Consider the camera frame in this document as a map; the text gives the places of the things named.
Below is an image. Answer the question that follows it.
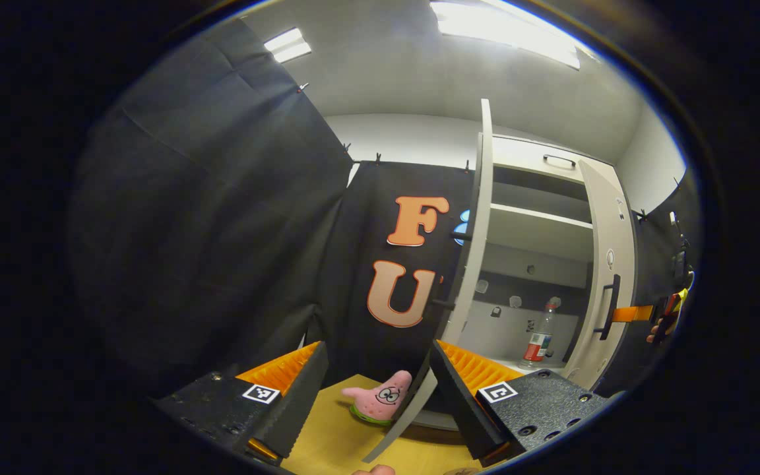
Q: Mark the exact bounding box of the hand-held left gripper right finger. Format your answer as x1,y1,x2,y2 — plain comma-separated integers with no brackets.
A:
428,338,619,468

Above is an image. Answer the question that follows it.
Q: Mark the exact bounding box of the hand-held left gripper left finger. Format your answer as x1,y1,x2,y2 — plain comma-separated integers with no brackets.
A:
154,340,330,466

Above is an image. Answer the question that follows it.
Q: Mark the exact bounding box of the black door handle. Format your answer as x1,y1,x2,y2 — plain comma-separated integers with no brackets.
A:
431,230,474,312
593,273,622,342

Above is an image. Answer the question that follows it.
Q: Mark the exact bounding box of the white cabinet door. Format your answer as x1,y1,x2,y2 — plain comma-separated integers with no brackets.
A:
362,98,494,464
561,160,638,391

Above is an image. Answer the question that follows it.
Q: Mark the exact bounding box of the clear plastic bottle red collar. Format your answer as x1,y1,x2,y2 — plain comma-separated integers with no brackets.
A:
519,300,560,370

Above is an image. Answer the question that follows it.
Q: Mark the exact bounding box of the pink star plush toy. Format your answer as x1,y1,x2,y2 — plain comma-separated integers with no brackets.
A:
342,369,414,427

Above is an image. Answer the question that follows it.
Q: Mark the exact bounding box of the white drawer front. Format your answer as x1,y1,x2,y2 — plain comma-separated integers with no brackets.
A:
492,135,615,185

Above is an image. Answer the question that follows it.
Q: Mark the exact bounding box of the black backdrop cloth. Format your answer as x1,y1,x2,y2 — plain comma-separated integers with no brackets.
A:
67,18,701,396

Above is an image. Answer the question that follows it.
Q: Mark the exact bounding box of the ceiling light panel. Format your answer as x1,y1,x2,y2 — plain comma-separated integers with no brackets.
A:
429,0,582,71
263,27,313,64

